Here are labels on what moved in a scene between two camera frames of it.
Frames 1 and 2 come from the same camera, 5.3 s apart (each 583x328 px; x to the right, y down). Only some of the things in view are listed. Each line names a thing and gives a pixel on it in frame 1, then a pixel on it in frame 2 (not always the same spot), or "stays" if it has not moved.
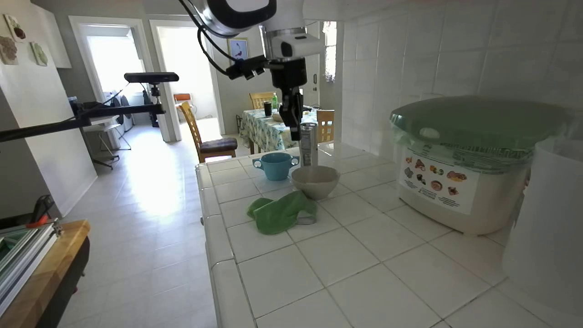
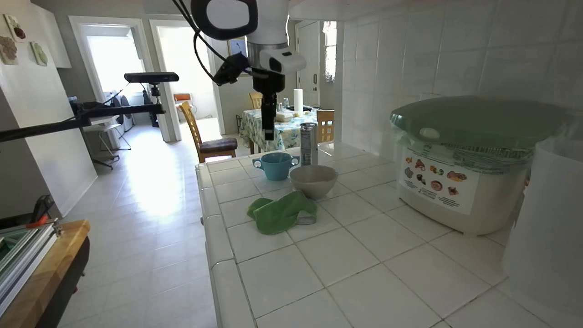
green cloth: x=273 y=218 stays
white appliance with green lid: x=464 y=159 stays
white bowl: x=315 y=181 stays
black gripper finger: x=286 y=106 -> x=268 y=123
